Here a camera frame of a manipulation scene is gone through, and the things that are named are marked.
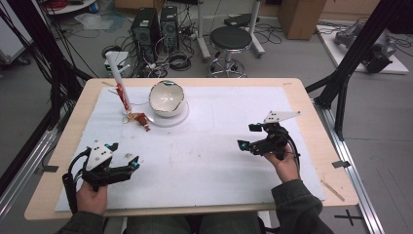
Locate red keychain charm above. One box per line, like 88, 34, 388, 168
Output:
115, 82, 131, 111
122, 111, 152, 133

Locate person's right hand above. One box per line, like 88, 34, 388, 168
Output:
263, 144, 301, 183

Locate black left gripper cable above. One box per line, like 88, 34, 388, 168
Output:
61, 147, 92, 215

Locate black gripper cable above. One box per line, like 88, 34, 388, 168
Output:
61, 147, 92, 215
286, 132, 302, 171

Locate white ceramic bowl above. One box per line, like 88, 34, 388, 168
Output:
148, 80, 186, 119

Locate thin wooden stick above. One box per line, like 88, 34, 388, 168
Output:
320, 179, 346, 203

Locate white peg stand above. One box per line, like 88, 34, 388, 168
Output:
104, 51, 134, 117

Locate black floor cables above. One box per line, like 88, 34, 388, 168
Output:
252, 22, 284, 46

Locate person's legs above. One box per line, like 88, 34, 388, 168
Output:
125, 213, 261, 234

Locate person's left hand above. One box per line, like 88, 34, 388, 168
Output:
76, 179, 109, 217

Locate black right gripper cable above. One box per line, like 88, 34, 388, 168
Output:
286, 132, 302, 171

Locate clear plastic bag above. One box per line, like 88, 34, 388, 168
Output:
74, 13, 115, 32

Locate cardboard box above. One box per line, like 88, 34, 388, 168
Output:
278, 0, 327, 41

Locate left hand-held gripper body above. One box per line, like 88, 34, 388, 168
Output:
81, 139, 114, 193

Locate white floor board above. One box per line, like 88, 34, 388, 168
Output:
316, 23, 410, 76

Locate aluminium rail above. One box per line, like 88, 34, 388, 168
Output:
0, 130, 60, 222
313, 97, 386, 234

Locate wooden table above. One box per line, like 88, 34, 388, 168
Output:
23, 77, 359, 221

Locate black computer tower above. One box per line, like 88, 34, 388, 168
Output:
160, 5, 180, 51
131, 7, 162, 47

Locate black metal frame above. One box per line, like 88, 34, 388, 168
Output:
305, 0, 413, 141
0, 0, 94, 196

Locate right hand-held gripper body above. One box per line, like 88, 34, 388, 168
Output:
248, 110, 302, 161

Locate coiled black cable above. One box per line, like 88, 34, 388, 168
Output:
168, 51, 193, 72

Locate white foam mat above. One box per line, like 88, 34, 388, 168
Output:
55, 86, 326, 213

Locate black round stool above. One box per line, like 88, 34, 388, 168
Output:
207, 25, 254, 78

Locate white round base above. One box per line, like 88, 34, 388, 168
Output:
142, 100, 191, 129

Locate white metal rack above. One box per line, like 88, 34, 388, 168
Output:
195, 0, 266, 62

